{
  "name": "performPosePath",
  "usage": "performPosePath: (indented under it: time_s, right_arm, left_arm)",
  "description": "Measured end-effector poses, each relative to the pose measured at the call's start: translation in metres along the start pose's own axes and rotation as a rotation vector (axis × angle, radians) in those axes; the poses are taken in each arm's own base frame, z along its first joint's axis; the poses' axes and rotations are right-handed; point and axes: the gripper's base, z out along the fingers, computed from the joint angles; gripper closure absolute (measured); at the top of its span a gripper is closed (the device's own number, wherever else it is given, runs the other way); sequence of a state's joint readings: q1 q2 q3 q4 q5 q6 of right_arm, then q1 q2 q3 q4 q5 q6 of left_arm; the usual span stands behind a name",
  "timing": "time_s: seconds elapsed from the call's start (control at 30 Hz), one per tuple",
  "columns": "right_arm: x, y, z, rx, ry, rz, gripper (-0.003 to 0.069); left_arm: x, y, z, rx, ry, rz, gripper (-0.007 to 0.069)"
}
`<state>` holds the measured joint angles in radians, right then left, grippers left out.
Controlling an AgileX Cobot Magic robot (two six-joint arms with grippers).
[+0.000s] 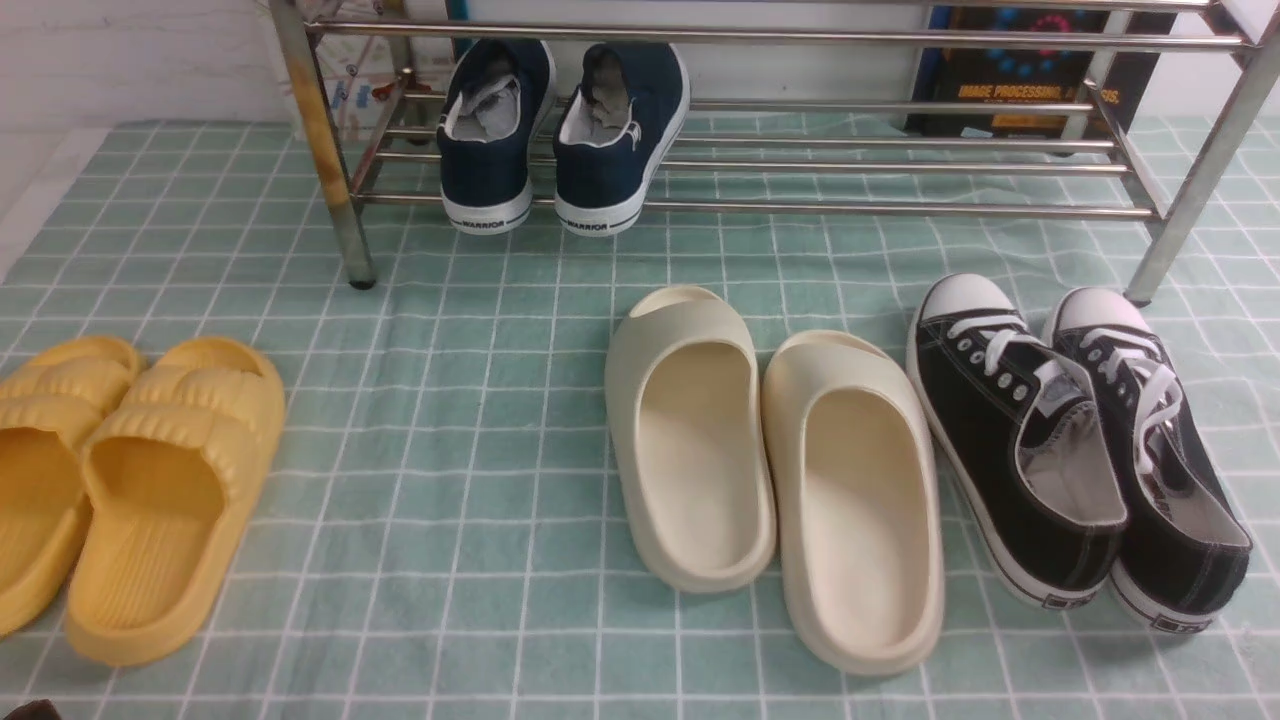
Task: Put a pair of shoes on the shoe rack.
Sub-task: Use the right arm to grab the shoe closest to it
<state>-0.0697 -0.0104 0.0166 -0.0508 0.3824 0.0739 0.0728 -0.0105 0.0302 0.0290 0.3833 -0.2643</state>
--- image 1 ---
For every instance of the black canvas sneaker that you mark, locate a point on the black canvas sneaker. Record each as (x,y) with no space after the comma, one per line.
(1183,552)
(1020,424)

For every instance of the right navy canvas shoe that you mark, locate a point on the right navy canvas shoe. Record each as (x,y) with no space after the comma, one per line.
(623,118)

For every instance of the navy canvas shoe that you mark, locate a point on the navy canvas shoe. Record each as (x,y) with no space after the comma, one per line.
(501,91)
(623,118)

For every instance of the left navy canvas shoe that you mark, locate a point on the left navy canvas shoe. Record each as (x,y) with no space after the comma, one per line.
(501,91)

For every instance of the metal shoe rack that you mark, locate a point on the metal shoe rack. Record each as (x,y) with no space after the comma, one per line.
(405,126)

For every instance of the left cream slipper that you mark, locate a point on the left cream slipper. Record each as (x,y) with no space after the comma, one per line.
(682,394)

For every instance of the cream slipper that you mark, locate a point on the cream slipper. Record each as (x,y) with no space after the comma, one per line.
(682,394)
(855,482)

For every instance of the green checkered cloth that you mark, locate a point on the green checkered cloth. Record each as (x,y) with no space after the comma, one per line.
(444,537)

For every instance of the right cream slipper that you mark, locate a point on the right cream slipper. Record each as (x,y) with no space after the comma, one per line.
(855,482)

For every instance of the right yellow slipper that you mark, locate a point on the right yellow slipper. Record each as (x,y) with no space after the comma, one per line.
(174,475)

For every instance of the yellow slipper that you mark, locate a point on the yellow slipper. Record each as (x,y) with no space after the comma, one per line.
(174,475)
(50,405)

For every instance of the dark image processing book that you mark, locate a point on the dark image processing book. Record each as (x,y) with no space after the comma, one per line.
(1026,76)

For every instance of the left yellow slipper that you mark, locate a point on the left yellow slipper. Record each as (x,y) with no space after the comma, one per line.
(50,405)

